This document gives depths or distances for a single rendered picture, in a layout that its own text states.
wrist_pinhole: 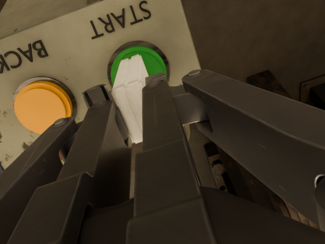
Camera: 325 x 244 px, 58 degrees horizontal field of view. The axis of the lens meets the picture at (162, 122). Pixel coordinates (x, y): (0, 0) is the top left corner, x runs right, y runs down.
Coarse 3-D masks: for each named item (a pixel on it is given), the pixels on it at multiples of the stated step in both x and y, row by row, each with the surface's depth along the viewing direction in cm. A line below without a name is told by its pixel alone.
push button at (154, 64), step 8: (128, 48) 20; (136, 48) 20; (144, 48) 20; (120, 56) 20; (128, 56) 20; (144, 56) 20; (152, 56) 20; (160, 56) 21; (112, 64) 20; (152, 64) 20; (160, 64) 21; (112, 72) 21; (152, 72) 21; (112, 80) 21
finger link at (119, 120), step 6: (114, 102) 15; (120, 114) 14; (120, 120) 14; (78, 126) 13; (120, 126) 13; (126, 126) 14; (120, 132) 13; (126, 132) 14; (72, 138) 13; (126, 138) 14; (66, 144) 13; (72, 144) 13; (60, 150) 13; (66, 150) 13; (66, 156) 13
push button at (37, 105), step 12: (36, 84) 21; (48, 84) 21; (24, 96) 21; (36, 96) 21; (48, 96) 21; (60, 96) 21; (24, 108) 21; (36, 108) 21; (48, 108) 21; (60, 108) 21; (72, 108) 22; (24, 120) 21; (36, 120) 21; (48, 120) 21; (36, 132) 22
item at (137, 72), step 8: (136, 56) 19; (136, 64) 17; (144, 64) 20; (136, 72) 15; (144, 72) 18; (128, 80) 14; (136, 80) 14; (144, 80) 16; (128, 88) 14; (136, 88) 14; (136, 96) 14; (136, 104) 14; (136, 112) 14
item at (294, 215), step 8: (264, 72) 100; (248, 80) 100; (256, 80) 98; (264, 80) 97; (272, 80) 96; (264, 88) 95; (272, 88) 94; (280, 88) 93; (288, 96) 90; (272, 200) 73; (280, 200) 69; (280, 208) 67; (288, 208) 66; (288, 216) 66; (296, 216) 65; (312, 224) 65
